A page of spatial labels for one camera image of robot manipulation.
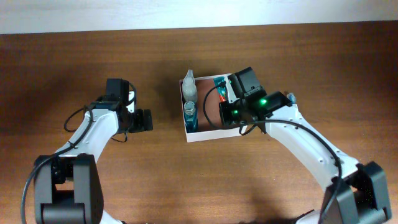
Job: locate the green red toothpaste tube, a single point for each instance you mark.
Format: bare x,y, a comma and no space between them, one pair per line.
221,88

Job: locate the pink open cardboard box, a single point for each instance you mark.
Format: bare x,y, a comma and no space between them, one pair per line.
205,131

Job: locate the blue white toothbrush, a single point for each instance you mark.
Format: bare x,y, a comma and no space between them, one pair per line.
292,98

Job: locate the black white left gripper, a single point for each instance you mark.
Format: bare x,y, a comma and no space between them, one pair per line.
141,124

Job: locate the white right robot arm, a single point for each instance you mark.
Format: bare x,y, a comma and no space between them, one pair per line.
354,193

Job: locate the purple spray bottle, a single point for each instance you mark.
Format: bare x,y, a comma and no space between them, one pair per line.
189,89

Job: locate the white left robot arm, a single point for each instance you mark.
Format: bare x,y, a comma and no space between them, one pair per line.
67,186

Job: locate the teal mouthwash bottle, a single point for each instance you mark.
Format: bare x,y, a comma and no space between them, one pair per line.
190,116

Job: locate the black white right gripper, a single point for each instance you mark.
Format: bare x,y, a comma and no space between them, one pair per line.
227,115

